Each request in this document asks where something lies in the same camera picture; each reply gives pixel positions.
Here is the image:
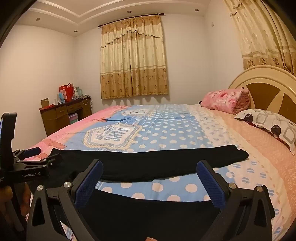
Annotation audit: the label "brown wooden desk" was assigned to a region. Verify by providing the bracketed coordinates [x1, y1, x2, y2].
[39, 95, 92, 137]

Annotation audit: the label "person's left hand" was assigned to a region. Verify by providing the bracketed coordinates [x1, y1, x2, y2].
[0, 184, 31, 232]

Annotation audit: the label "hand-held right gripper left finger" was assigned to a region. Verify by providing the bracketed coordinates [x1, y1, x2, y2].
[26, 159, 104, 241]

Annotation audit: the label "red gift bag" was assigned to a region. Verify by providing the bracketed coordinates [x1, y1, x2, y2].
[59, 83, 74, 102]

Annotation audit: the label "beige floral bedside curtain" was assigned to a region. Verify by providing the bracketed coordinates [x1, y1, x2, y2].
[223, 0, 296, 76]

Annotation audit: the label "pink folded blanket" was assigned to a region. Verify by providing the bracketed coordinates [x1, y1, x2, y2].
[201, 88, 251, 115]

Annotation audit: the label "peach bed sheet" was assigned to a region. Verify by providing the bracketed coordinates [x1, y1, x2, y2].
[213, 109, 296, 223]

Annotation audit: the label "beige patterned window curtain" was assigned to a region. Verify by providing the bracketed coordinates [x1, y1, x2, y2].
[100, 15, 169, 100]

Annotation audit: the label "blue polka dot quilt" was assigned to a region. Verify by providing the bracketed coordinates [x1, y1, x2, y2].
[23, 103, 292, 241]

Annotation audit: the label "black pants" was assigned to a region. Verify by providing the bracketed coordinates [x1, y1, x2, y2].
[50, 144, 249, 241]

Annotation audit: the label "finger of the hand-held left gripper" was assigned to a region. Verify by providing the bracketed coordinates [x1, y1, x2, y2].
[13, 147, 41, 161]
[14, 153, 63, 168]

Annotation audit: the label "cream and brown headboard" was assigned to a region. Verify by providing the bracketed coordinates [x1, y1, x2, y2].
[228, 65, 296, 121]

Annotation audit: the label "white pillow with dark circles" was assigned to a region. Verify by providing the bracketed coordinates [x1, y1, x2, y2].
[234, 109, 296, 155]

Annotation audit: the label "dark curtain rod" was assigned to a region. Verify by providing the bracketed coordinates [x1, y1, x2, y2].
[97, 13, 165, 28]

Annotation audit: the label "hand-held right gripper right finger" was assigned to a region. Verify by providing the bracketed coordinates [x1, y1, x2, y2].
[196, 160, 281, 241]

